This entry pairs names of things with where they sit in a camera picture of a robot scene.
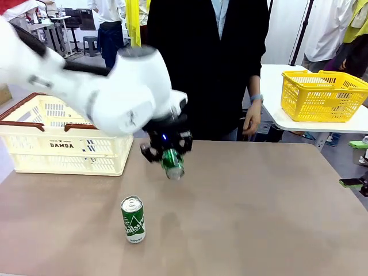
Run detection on bystander in yellow vest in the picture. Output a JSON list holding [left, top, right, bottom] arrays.
[[324, 0, 368, 79]]

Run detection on hanging yellow garment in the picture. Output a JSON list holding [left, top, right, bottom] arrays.
[[125, 0, 152, 49]]

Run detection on black monitor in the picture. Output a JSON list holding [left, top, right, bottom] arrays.
[[64, 7, 97, 31]]

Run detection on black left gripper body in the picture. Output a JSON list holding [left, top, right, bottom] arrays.
[[143, 113, 193, 151]]

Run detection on person in black cardigan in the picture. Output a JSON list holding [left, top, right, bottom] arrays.
[[145, 0, 271, 141]]

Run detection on person's left hand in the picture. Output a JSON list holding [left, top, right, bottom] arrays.
[[243, 101, 261, 136]]

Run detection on bystander with blue jacket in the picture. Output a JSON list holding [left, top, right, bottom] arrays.
[[87, 0, 128, 70]]

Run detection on cream shopping basket brown handles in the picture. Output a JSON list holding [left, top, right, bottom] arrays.
[[0, 92, 135, 177]]

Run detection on yellow plastic shopping basket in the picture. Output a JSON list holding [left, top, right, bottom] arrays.
[[281, 70, 368, 123]]

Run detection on white side table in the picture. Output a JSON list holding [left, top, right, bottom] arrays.
[[259, 63, 368, 148]]

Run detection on black tripod pole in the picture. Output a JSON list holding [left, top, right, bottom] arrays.
[[289, 0, 315, 67]]

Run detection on grey plastic stool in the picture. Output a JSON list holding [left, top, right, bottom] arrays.
[[83, 35, 101, 57]]

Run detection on green drink can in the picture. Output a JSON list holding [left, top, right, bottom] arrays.
[[120, 195, 147, 244], [160, 148, 186, 181]]

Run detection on bystander in white shirt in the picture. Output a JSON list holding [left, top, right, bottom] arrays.
[[301, 0, 357, 73]]

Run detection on background work desk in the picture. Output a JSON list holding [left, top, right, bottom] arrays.
[[27, 14, 73, 60]]

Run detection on person's left forearm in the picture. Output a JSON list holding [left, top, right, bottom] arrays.
[[247, 75, 262, 97]]

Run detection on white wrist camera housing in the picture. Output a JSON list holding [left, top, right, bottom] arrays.
[[169, 90, 189, 115]]

